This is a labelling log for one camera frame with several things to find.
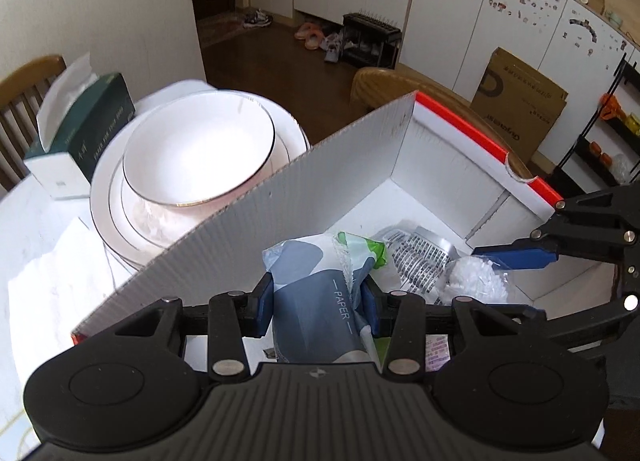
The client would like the black shoe rack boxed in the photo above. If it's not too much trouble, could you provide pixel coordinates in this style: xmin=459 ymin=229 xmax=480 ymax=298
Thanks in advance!
xmin=342 ymin=14 xmax=404 ymax=70

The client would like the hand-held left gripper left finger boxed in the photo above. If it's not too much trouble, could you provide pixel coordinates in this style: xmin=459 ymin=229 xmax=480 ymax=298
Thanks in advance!
xmin=97 ymin=273 xmax=275 ymax=383

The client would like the red and white cardboard box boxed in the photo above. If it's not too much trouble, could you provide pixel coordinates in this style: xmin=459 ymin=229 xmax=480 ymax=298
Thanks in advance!
xmin=70 ymin=90 xmax=623 ymax=376

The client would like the pair of pink slippers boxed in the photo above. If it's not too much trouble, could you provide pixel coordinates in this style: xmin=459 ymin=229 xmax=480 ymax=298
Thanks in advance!
xmin=294 ymin=21 xmax=327 ymax=50

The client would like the black metal shelf rack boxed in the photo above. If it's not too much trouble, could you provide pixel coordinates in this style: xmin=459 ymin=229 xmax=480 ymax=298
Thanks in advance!
xmin=555 ymin=48 xmax=640 ymax=192

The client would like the brown wooden chair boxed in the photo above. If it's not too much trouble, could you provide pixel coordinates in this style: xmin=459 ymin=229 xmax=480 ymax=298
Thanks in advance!
xmin=349 ymin=67 xmax=537 ymax=183
xmin=0 ymin=55 xmax=68 ymax=192

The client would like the green and white tissue box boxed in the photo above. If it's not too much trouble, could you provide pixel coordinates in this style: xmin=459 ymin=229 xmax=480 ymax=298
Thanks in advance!
xmin=24 ymin=52 xmax=136 ymax=201

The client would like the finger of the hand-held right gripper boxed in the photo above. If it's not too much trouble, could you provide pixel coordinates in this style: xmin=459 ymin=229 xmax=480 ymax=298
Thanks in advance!
xmin=472 ymin=184 xmax=640 ymax=270
xmin=520 ymin=266 xmax=640 ymax=352

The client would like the white deep plate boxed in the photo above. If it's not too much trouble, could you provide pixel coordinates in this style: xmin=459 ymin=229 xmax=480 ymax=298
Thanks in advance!
xmin=107 ymin=106 xmax=292 ymax=257

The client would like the white cabinet with stickers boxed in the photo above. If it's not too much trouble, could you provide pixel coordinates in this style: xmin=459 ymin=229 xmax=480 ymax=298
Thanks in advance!
xmin=397 ymin=0 xmax=640 ymax=192

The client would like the white gold-rimmed bowl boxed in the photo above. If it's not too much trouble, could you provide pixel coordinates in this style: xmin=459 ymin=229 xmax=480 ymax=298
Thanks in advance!
xmin=122 ymin=91 xmax=276 ymax=208

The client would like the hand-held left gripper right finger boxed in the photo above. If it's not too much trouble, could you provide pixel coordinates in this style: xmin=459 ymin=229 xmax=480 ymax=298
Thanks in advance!
xmin=361 ymin=280 xmax=546 ymax=376

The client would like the clear bag of white cotton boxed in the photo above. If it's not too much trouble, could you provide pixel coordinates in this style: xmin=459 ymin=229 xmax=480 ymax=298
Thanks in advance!
xmin=434 ymin=256 xmax=512 ymax=308

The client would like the white grey green tissue packet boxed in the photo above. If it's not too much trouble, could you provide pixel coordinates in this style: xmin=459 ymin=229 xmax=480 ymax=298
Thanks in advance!
xmin=262 ymin=232 xmax=389 ymax=365

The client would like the pair of grey shoes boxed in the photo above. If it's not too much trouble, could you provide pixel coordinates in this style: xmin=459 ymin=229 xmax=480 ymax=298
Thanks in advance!
xmin=323 ymin=34 xmax=344 ymax=63

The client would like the stack of white plates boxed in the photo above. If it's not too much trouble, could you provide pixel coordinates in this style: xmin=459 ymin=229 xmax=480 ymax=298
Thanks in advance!
xmin=90 ymin=88 xmax=312 ymax=273

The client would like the pair of sneakers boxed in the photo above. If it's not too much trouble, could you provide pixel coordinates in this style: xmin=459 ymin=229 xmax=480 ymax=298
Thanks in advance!
xmin=243 ymin=10 xmax=274 ymax=30

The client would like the pink patterned packet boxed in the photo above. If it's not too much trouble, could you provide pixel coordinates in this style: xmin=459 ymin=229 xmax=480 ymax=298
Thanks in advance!
xmin=425 ymin=333 xmax=451 ymax=370

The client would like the white paper napkin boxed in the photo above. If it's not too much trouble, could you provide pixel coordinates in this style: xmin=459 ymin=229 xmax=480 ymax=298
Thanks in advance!
xmin=7 ymin=216 xmax=142 ymax=358

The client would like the flat brown cardboard carton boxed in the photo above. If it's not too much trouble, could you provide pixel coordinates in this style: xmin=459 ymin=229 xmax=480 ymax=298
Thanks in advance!
xmin=470 ymin=46 xmax=570 ymax=167

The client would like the silver foil packet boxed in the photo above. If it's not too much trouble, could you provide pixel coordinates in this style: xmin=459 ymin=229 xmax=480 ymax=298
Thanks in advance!
xmin=377 ymin=226 xmax=467 ymax=303

